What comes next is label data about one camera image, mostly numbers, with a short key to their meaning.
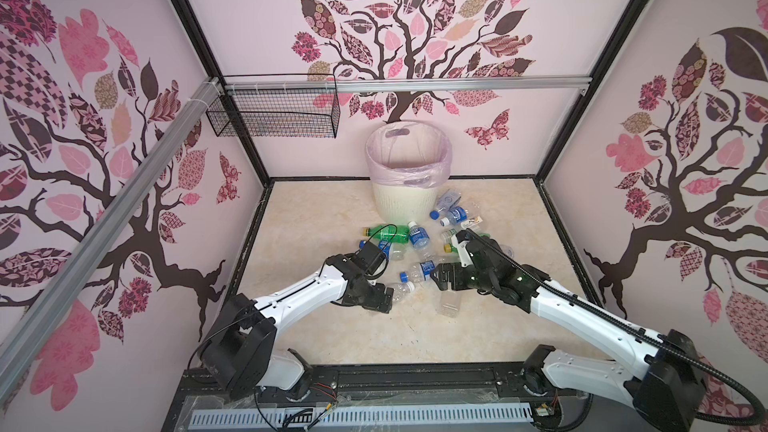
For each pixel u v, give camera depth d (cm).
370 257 67
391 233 100
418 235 97
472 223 100
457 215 101
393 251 98
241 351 42
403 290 88
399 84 94
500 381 74
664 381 38
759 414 36
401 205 95
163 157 65
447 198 107
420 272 90
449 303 83
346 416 70
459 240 73
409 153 106
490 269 59
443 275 70
